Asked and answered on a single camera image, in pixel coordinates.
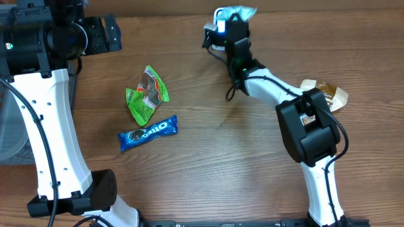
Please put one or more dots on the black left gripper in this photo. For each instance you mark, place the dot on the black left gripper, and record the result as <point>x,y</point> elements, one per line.
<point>101,43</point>

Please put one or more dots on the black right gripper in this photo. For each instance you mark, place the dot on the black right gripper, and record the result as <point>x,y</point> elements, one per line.
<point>237,17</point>

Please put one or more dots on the light teal snack packet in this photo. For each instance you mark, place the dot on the light teal snack packet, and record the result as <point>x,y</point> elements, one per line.
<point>245,12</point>

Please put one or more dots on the green snack packet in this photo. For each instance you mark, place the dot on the green snack packet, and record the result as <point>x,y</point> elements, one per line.
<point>147,97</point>

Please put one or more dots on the blue Oreo cookie pack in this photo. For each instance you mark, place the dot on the blue Oreo cookie pack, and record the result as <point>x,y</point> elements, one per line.
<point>132,139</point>

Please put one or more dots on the brown paper bread bag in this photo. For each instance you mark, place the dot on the brown paper bread bag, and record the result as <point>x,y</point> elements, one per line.
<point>335,97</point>

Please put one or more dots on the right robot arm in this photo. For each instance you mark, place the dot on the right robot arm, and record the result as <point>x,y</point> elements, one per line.
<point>309,131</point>

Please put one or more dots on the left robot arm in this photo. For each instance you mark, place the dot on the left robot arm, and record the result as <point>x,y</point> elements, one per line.
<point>38,39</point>

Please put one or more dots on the white barcode scanner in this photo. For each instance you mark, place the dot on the white barcode scanner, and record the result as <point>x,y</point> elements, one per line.
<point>220,24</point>

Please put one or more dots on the grey plastic mesh basket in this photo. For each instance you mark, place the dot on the grey plastic mesh basket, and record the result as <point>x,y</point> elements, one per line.
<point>15,145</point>

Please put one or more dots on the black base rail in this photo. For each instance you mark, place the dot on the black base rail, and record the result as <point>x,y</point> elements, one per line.
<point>345,222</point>

